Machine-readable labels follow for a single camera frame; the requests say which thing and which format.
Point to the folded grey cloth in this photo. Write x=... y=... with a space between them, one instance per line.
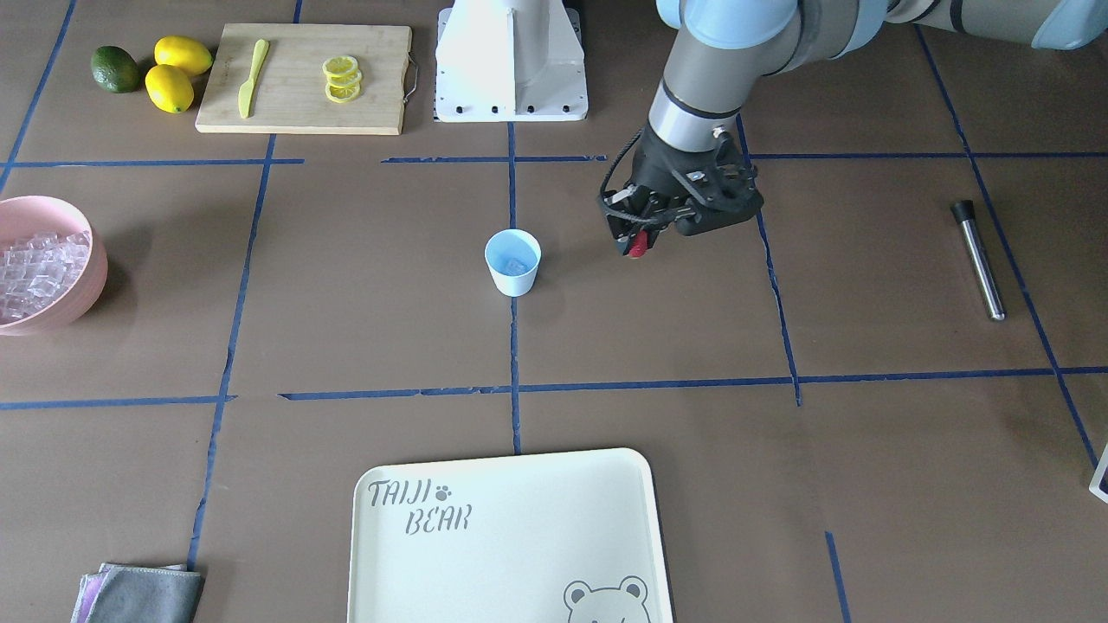
x=130 y=593

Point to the cream bear serving tray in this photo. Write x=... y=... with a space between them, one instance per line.
x=549 y=537

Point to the wooden cutting board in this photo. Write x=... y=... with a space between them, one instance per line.
x=289 y=97

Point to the pink bowl of ice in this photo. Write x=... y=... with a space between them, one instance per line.
x=54 y=264

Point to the yellow plastic knife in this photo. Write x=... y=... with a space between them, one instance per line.
x=245 y=96

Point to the yellow lemon near board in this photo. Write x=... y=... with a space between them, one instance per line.
x=169 y=88

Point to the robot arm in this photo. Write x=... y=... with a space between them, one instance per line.
x=722 y=48

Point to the red strawberry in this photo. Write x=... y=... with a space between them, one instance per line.
x=640 y=245

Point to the ice cube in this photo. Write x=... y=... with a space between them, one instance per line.
x=516 y=267

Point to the lemon slices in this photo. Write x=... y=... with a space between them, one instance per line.
x=343 y=78

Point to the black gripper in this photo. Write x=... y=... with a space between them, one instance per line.
x=655 y=170

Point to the light blue plastic cup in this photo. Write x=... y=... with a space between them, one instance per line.
x=507 y=243

